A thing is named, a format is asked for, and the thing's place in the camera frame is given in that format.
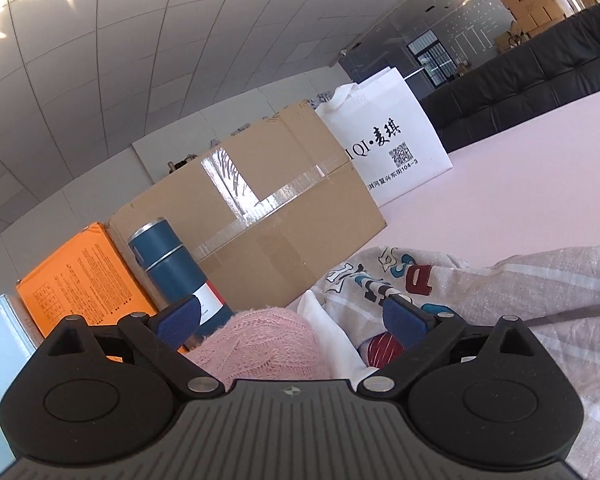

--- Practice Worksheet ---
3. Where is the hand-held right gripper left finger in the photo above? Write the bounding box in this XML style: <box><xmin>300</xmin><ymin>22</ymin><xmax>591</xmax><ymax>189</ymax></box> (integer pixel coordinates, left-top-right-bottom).
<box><xmin>42</xmin><ymin>294</ymin><xmax>227</xmax><ymax>398</ymax></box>

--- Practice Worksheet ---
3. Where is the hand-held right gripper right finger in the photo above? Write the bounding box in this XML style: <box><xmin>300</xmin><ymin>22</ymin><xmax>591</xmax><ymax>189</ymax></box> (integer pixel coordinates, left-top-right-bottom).
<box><xmin>357</xmin><ymin>293</ymin><xmax>537</xmax><ymax>397</ymax></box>

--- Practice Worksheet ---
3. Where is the pink knitted sweater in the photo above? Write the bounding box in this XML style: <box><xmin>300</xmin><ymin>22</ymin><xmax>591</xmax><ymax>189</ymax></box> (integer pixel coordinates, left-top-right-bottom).
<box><xmin>185</xmin><ymin>308</ymin><xmax>333</xmax><ymax>391</ymax></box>

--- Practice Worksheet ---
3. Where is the dark blue thermos bottle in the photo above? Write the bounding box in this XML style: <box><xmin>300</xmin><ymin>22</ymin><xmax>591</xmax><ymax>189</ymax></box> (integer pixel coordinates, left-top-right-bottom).
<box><xmin>127</xmin><ymin>216</ymin><xmax>231</xmax><ymax>333</ymax></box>

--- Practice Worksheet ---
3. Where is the white cloth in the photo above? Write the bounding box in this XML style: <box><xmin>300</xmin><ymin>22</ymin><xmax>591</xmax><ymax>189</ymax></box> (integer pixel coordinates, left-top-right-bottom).
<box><xmin>285</xmin><ymin>289</ymin><xmax>381</xmax><ymax>383</ymax></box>

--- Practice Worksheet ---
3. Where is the orange box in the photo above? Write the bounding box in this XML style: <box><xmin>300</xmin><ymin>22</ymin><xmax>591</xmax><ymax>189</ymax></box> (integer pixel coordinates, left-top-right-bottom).
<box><xmin>15</xmin><ymin>221</ymin><xmax>191</xmax><ymax>353</ymax></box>

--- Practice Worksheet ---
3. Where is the brown taped cardboard box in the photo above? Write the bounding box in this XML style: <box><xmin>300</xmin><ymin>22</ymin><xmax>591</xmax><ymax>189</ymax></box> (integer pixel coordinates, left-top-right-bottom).
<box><xmin>105</xmin><ymin>102</ymin><xmax>388</xmax><ymax>311</ymax></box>

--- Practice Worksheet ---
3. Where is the striped cartoon print bed sheet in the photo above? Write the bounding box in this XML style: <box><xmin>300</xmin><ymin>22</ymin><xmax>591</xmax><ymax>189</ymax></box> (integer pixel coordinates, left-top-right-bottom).
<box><xmin>312</xmin><ymin>244</ymin><xmax>600</xmax><ymax>480</ymax></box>

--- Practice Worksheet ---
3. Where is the light blue cardboard box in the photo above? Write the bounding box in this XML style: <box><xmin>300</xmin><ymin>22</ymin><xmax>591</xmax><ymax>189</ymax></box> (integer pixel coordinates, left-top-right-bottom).
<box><xmin>0</xmin><ymin>294</ymin><xmax>41</xmax><ymax>466</ymax></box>

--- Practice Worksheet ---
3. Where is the white tote bag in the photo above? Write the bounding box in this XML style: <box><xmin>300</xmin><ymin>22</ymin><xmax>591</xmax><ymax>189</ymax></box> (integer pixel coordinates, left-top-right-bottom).
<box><xmin>314</xmin><ymin>66</ymin><xmax>453</xmax><ymax>207</ymax></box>

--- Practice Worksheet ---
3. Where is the dark framed glass door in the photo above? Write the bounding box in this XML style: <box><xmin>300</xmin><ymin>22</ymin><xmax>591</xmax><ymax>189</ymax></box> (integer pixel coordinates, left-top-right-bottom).
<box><xmin>406</xmin><ymin>29</ymin><xmax>458</xmax><ymax>87</ymax></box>

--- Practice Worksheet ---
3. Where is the black sofa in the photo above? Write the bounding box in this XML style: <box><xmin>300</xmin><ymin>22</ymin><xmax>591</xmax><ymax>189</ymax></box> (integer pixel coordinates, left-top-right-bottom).
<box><xmin>420</xmin><ymin>2</ymin><xmax>600</xmax><ymax>153</ymax></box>

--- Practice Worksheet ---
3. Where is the stack of cardboard boxes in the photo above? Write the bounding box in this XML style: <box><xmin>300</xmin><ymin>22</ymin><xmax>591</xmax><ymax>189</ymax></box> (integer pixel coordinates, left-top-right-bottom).
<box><xmin>490</xmin><ymin>0</ymin><xmax>567</xmax><ymax>53</ymax></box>

